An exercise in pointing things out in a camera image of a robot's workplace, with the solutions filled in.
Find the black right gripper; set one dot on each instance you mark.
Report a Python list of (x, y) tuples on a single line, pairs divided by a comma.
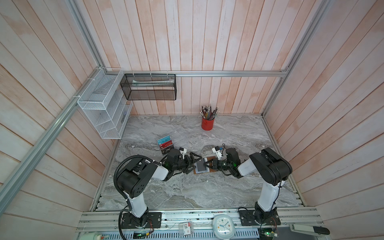
[(205, 163)]

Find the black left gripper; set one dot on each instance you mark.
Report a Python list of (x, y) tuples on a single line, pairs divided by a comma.
[(187, 170)]

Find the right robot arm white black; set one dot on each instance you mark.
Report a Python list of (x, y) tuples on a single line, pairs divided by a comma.
[(272, 167)]

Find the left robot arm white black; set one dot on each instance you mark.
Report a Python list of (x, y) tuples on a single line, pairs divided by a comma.
[(133, 174)]

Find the black VIP card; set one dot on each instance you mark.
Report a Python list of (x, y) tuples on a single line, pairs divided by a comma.
[(165, 150)]

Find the clear acrylic card display stand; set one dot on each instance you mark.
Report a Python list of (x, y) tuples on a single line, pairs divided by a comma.
[(179, 138)]

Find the red VIP card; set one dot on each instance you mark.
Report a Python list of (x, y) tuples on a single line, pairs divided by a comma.
[(166, 144)]

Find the red metal pencil bucket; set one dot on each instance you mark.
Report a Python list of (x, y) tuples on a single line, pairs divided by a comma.
[(207, 125)]

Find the bundle of coloured pencils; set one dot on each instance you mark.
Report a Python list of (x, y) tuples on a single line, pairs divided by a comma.
[(208, 113)]

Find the white analog clock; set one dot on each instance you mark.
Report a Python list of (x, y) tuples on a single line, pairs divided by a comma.
[(223, 227)]

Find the small red white box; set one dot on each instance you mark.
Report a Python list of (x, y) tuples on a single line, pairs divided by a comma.
[(186, 229)]

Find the green circuit board right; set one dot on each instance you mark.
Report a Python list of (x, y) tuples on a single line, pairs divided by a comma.
[(267, 234)]

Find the green circuit board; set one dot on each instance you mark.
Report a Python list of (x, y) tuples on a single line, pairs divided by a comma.
[(137, 235), (267, 234)]

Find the green circuit board left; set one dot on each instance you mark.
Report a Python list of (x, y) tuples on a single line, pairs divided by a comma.
[(137, 235)]

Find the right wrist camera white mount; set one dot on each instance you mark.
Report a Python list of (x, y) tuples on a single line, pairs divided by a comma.
[(218, 151)]

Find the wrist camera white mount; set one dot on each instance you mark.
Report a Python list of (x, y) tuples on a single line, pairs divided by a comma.
[(218, 151), (183, 151)]

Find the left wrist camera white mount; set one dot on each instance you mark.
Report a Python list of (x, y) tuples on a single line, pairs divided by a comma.
[(183, 151)]

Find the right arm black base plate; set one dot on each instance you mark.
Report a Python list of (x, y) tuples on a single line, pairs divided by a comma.
[(257, 217)]

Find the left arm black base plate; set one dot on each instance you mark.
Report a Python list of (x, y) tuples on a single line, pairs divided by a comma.
[(151, 219)]

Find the black mesh wall basket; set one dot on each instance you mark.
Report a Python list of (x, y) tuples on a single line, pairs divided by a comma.
[(149, 87)]

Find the aluminium mounting rail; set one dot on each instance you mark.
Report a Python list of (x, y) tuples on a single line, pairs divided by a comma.
[(106, 224)]

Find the white wire mesh shelf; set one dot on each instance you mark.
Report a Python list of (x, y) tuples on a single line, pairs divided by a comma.
[(104, 103)]

